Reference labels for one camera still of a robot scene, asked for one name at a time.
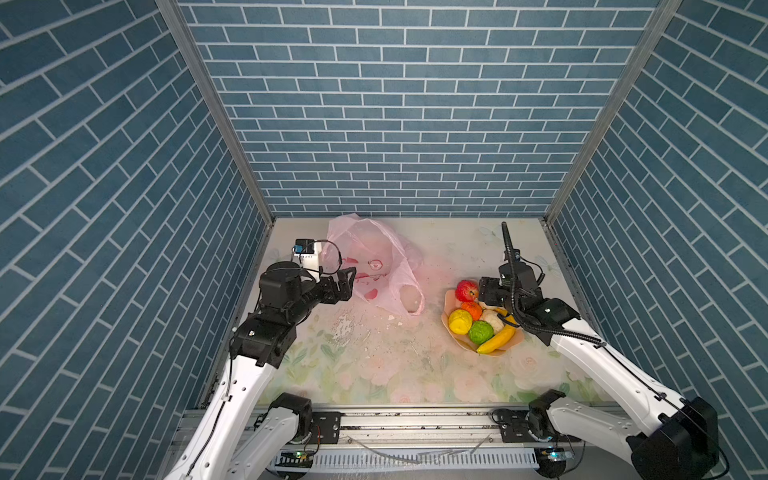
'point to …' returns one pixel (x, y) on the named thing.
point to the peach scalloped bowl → (451, 304)
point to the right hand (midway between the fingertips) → (489, 279)
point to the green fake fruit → (480, 331)
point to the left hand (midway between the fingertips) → (342, 268)
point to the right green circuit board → (552, 457)
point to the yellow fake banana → (494, 343)
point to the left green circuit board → (295, 459)
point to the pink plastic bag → (387, 264)
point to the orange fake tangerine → (473, 308)
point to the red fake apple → (466, 291)
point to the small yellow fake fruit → (460, 321)
